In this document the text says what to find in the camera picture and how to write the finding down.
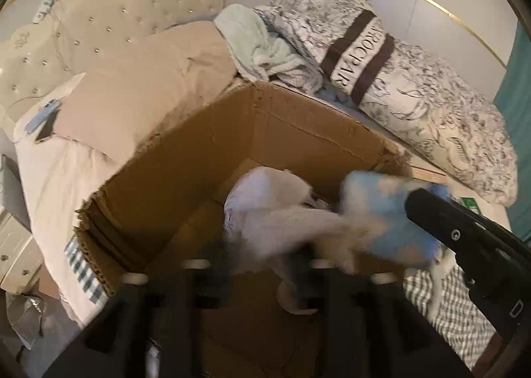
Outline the green checked blanket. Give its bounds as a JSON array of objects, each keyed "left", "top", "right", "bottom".
[{"left": 63, "top": 235, "right": 500, "bottom": 371}]

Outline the white fluffy cloth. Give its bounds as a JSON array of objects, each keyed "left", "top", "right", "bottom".
[{"left": 223, "top": 166, "right": 362, "bottom": 314}]

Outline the teal curtain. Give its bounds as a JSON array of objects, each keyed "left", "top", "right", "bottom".
[{"left": 493, "top": 25, "right": 531, "bottom": 234}]

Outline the white power strip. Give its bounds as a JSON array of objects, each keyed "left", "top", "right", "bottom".
[{"left": 32, "top": 0, "right": 59, "bottom": 25}]

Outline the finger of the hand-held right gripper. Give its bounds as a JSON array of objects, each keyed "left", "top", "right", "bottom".
[{"left": 404, "top": 188, "right": 531, "bottom": 335}]

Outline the floral printed pillow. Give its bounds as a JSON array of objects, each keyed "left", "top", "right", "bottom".
[{"left": 254, "top": 0, "right": 518, "bottom": 206}]

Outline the grey plastic bag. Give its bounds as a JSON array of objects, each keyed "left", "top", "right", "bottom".
[{"left": 5, "top": 292, "right": 47, "bottom": 350}]

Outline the light green towel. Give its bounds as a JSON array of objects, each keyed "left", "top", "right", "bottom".
[{"left": 213, "top": 4, "right": 324, "bottom": 93}]

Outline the beige tufted headboard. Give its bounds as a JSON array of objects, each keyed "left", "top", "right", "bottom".
[{"left": 0, "top": 0, "right": 225, "bottom": 132}]

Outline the white nightstand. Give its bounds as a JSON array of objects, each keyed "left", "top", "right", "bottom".
[{"left": 0, "top": 207, "right": 43, "bottom": 296}]

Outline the brown cardboard box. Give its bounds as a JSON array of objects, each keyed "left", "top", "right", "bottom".
[{"left": 74, "top": 79, "right": 416, "bottom": 378}]

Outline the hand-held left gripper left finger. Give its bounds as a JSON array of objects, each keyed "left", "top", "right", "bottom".
[{"left": 41, "top": 237, "right": 233, "bottom": 378}]

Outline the beige pillow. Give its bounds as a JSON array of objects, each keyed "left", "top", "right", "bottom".
[{"left": 53, "top": 22, "right": 238, "bottom": 164}]

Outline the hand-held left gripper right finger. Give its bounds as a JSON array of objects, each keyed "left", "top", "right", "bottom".
[{"left": 290, "top": 254, "right": 474, "bottom": 378}]

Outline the light blue fluffy cloth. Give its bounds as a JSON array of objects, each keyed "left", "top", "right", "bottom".
[{"left": 339, "top": 171, "right": 454, "bottom": 267}]

